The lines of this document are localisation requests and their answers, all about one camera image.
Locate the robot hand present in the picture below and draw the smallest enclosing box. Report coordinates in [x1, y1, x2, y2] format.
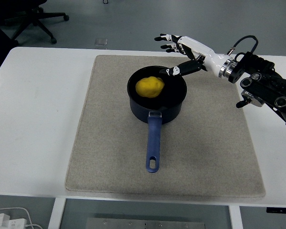
[154, 33, 227, 78]

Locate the yellow potato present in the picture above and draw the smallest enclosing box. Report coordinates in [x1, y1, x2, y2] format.
[135, 76, 165, 98]

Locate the beige fabric mat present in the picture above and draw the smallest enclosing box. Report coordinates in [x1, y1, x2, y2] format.
[65, 54, 266, 198]

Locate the white table leg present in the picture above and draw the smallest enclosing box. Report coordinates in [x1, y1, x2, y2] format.
[228, 205, 244, 229]
[47, 197, 67, 229]

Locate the grey metal plate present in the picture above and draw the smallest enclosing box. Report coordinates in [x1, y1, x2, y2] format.
[86, 217, 205, 229]

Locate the black office chair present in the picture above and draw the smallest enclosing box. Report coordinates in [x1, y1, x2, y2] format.
[3, 0, 70, 46]

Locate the person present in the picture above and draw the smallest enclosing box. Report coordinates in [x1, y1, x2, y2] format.
[0, 0, 19, 67]

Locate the white power strip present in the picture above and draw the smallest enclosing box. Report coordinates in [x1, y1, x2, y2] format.
[0, 213, 27, 229]

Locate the blue pot with handle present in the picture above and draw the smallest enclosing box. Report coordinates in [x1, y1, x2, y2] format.
[127, 66, 188, 173]

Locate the white power cable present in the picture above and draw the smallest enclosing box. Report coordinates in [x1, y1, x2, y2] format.
[0, 207, 42, 229]

